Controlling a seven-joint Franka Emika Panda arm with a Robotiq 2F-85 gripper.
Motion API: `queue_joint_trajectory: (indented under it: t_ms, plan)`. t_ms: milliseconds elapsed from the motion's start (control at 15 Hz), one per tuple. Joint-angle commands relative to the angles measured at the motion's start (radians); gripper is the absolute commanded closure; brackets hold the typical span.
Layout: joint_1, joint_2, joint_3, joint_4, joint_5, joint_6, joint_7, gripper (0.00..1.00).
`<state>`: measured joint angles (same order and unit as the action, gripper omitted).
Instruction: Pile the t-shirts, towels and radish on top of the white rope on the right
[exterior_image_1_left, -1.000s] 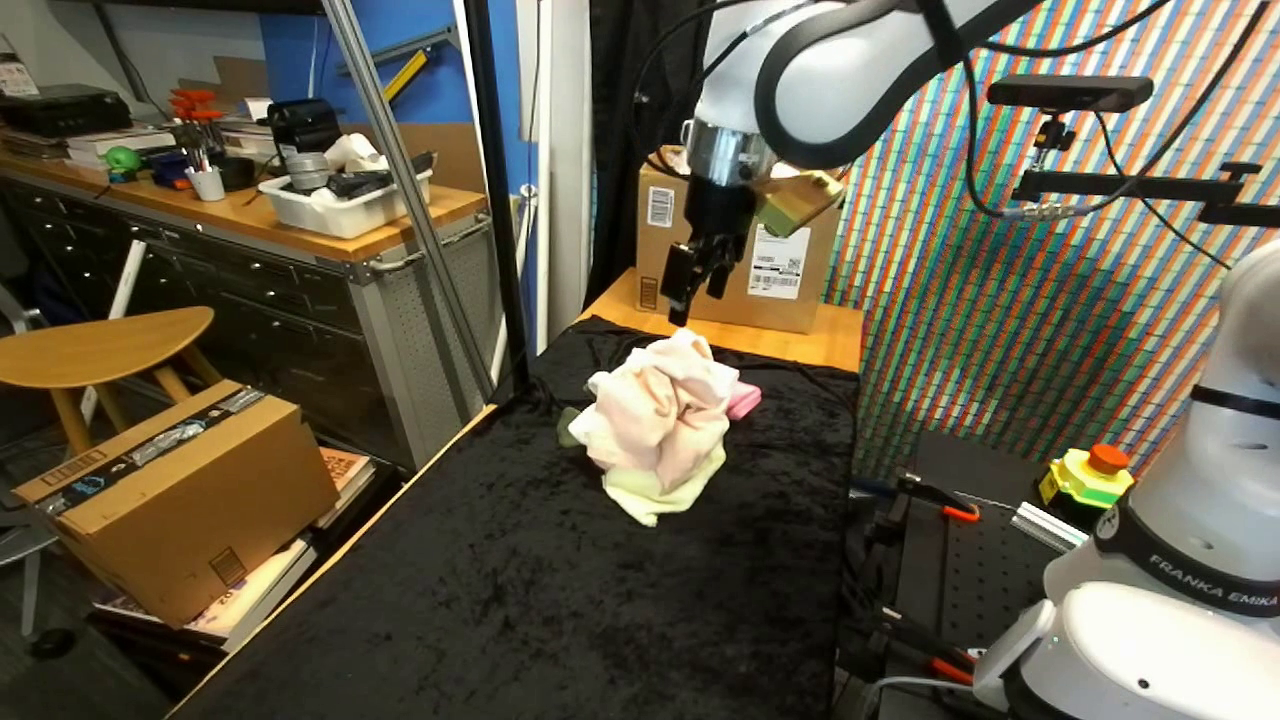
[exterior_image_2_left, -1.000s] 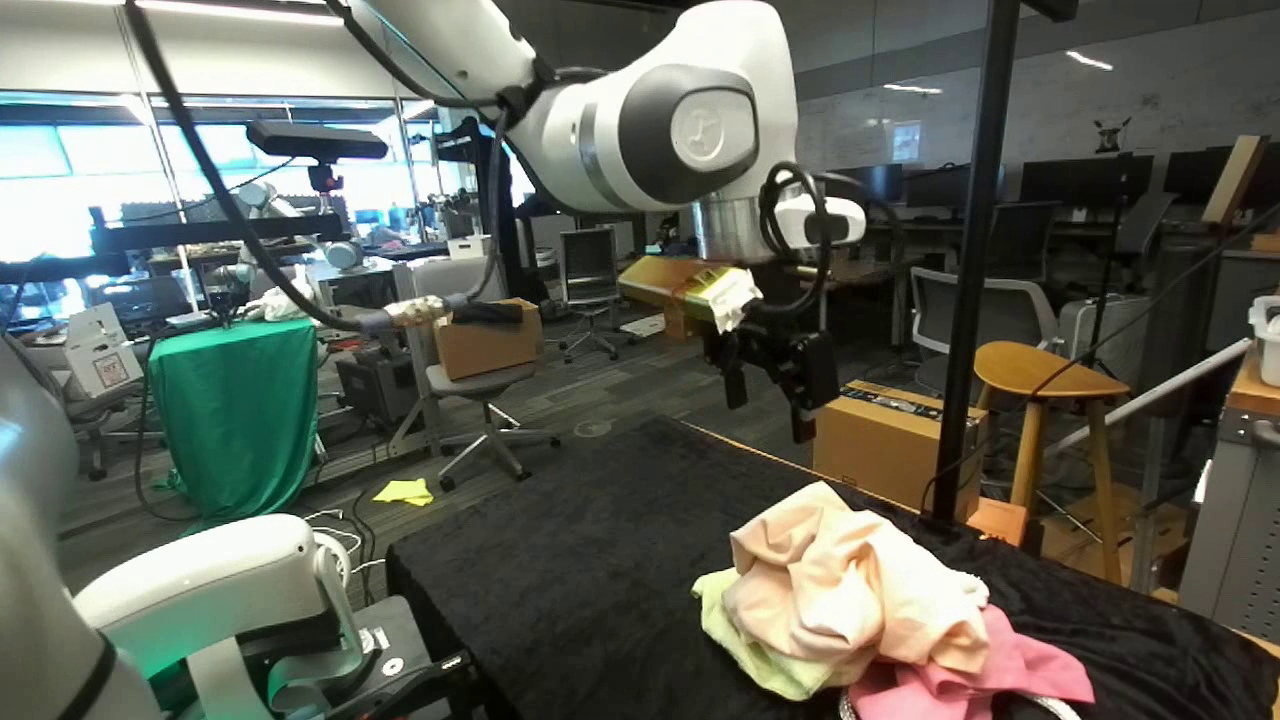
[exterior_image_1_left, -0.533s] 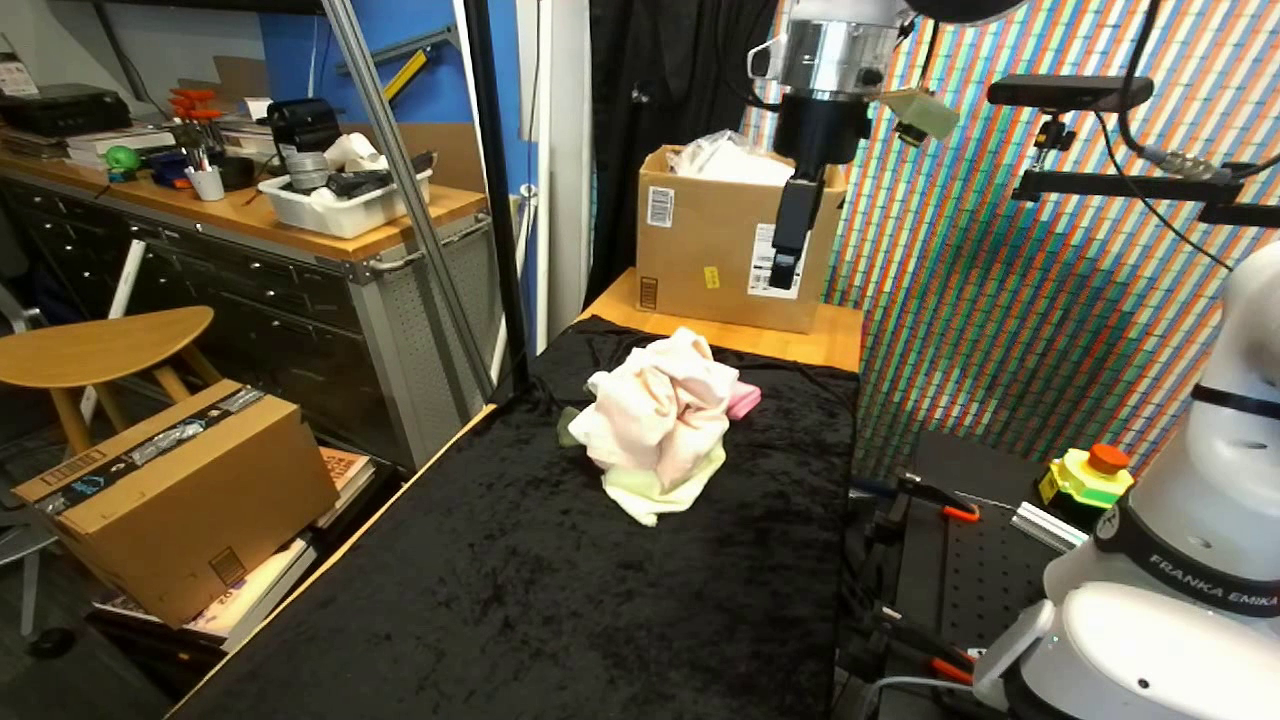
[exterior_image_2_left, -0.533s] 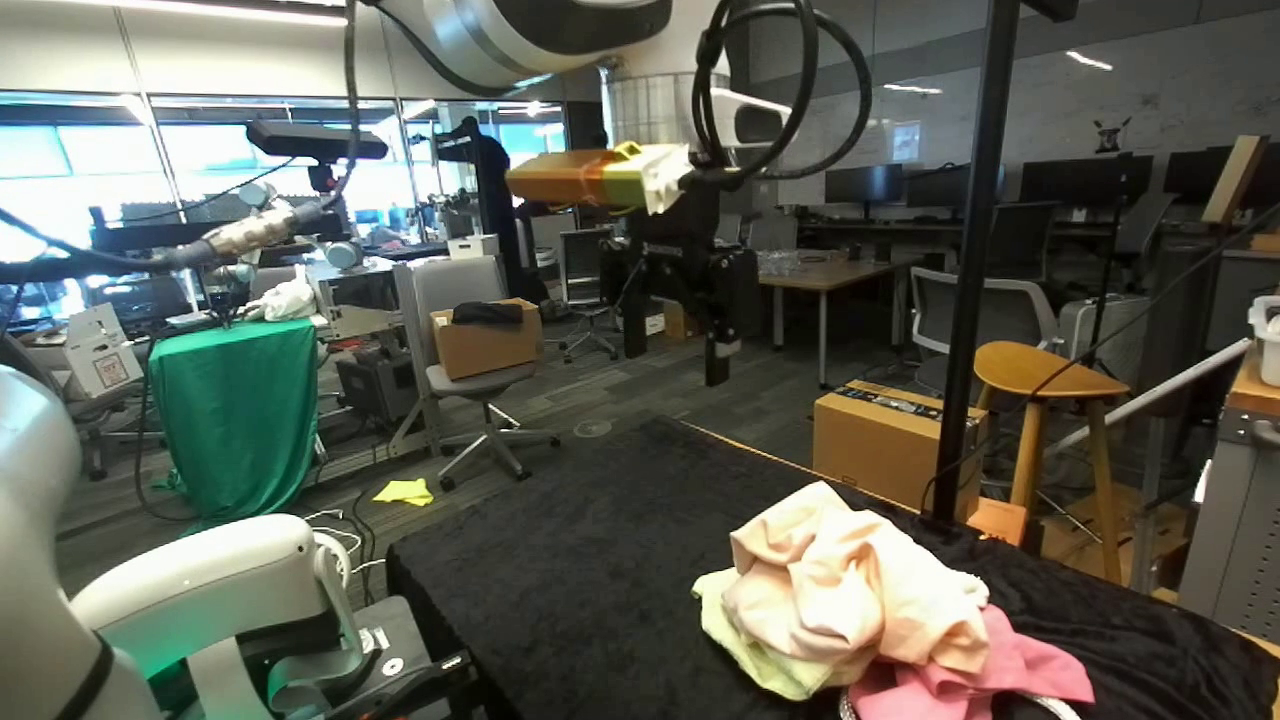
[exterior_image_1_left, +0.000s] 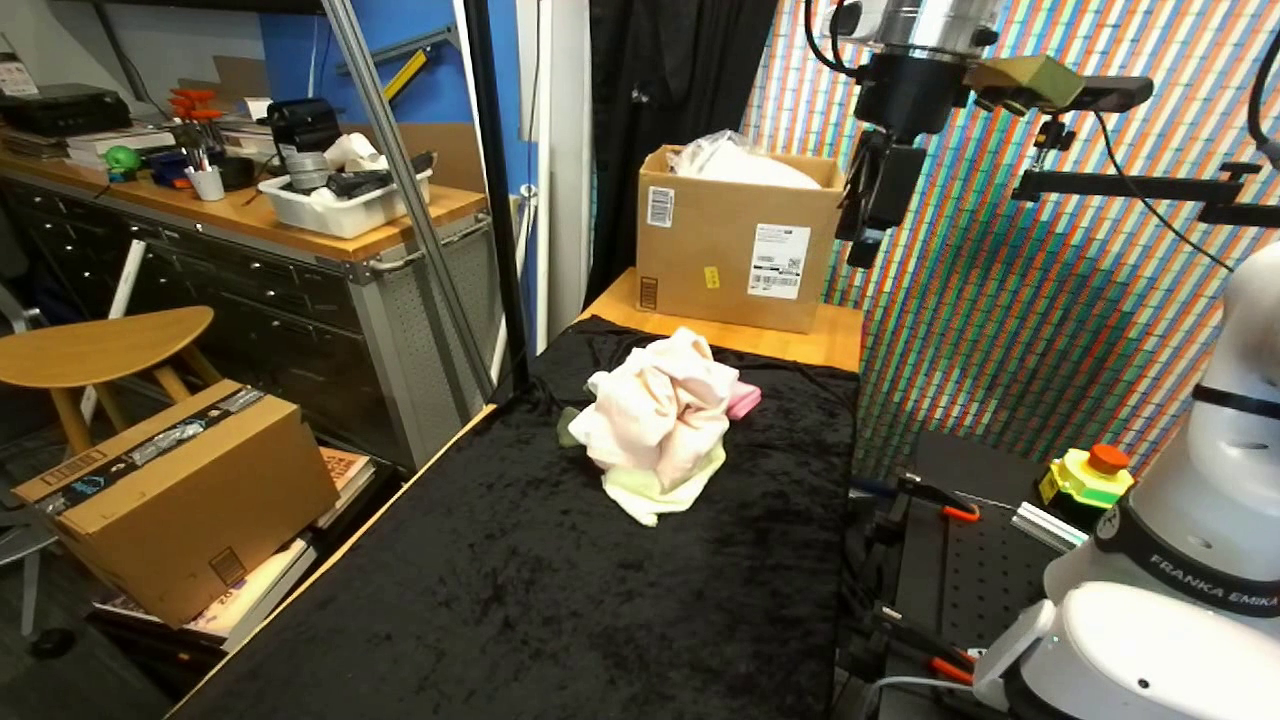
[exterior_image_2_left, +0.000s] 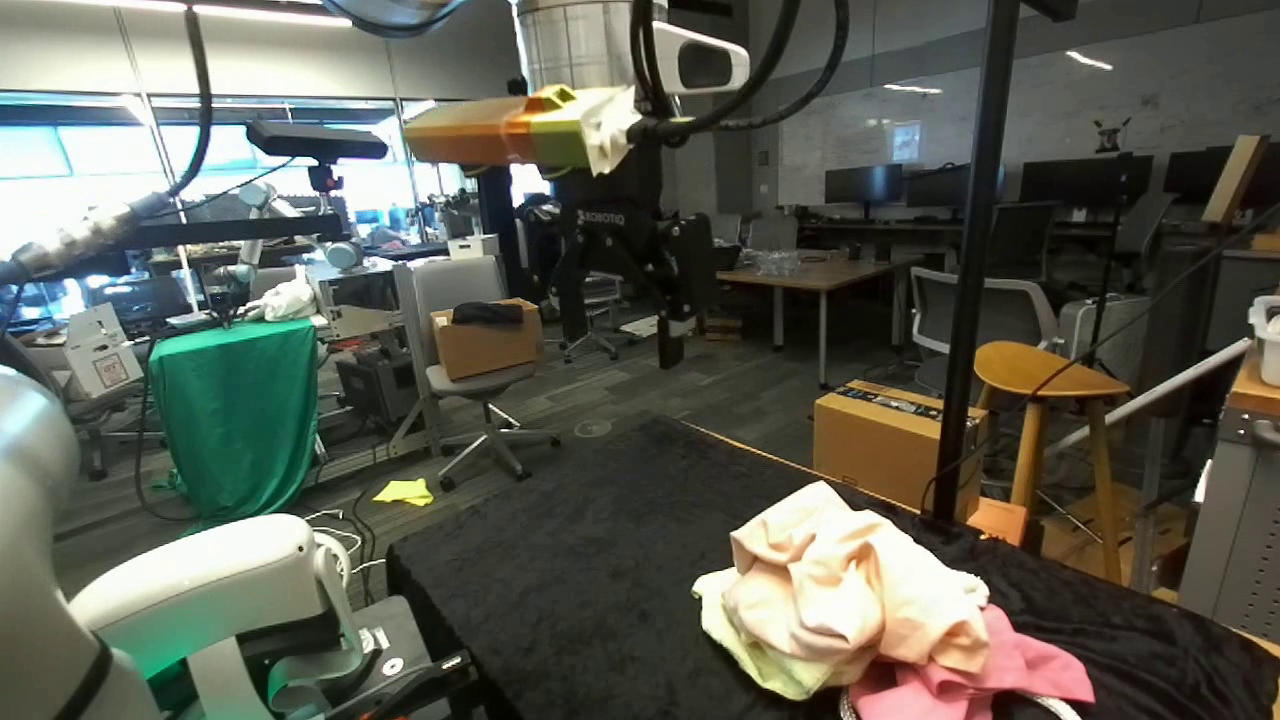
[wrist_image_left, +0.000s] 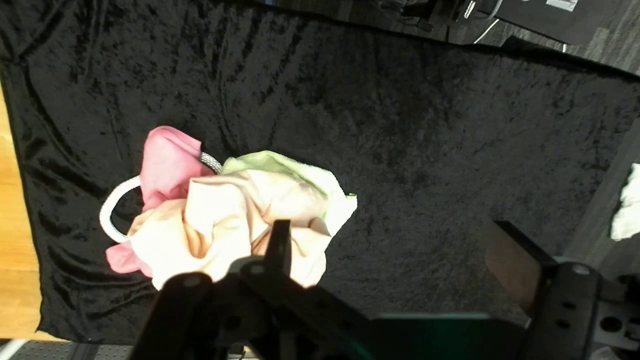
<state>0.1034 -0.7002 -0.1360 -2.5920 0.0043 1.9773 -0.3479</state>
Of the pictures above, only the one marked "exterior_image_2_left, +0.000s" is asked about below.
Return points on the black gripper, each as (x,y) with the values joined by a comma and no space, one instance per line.
(617,202)

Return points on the peach t-shirt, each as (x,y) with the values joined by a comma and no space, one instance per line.
(853,574)

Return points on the pale green t-shirt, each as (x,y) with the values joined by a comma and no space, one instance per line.
(753,644)

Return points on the pink t-shirt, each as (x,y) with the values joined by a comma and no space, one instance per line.
(1012,672)

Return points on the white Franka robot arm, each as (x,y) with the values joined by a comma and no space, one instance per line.
(203,585)

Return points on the grey workbench with wooden top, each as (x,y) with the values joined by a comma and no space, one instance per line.
(1234,533)

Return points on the plain cardboard box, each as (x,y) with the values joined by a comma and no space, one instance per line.
(484,345)

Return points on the wooden office desk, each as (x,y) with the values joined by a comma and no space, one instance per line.
(800,275)

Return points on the grey office chair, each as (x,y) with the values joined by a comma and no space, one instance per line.
(455,386)

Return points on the black computer monitor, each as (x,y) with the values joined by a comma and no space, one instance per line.
(1194,174)
(1087,178)
(865,183)
(944,185)

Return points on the black table cloth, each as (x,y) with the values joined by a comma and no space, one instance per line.
(600,561)

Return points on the cardboard box with black tape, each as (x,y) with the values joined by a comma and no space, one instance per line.
(874,433)

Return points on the yellow cloth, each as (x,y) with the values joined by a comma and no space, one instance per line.
(407,488)

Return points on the black vertical pole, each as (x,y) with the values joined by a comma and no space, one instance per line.
(981,265)

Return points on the white office chair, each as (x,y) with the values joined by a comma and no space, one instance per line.
(1027,313)

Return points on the green draped table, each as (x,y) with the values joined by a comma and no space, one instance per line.
(243,413)

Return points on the wooden stool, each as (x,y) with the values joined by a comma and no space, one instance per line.
(1047,369)

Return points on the silver metal pole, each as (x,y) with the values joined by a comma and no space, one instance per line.
(1146,389)

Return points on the leaning wooden panel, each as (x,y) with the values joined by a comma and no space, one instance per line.
(1234,178)

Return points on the tan wrist camera box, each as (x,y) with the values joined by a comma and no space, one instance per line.
(524,130)

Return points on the black bar-shaped camera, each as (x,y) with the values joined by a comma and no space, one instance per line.
(319,140)

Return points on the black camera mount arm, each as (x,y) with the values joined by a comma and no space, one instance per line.
(203,231)

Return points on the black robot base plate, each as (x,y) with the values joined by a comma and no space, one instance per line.
(387,654)

